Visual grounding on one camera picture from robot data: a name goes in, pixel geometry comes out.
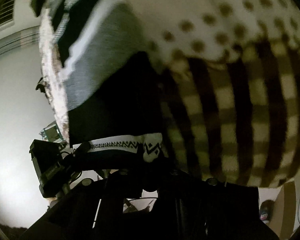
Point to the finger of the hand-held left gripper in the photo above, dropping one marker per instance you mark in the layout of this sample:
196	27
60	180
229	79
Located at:
78	150

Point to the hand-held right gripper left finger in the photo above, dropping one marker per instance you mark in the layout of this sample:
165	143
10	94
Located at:
107	192

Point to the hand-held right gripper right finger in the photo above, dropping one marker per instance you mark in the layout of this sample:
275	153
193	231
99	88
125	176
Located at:
202	200

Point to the striped knit sweater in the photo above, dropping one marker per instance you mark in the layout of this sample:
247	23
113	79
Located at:
110	105

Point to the green storage shelf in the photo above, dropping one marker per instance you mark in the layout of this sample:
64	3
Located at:
51	132

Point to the cardboard box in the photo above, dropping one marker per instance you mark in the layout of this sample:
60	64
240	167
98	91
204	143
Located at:
284	207

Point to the floral checked bedspread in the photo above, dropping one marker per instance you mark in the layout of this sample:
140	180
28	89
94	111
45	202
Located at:
227	80

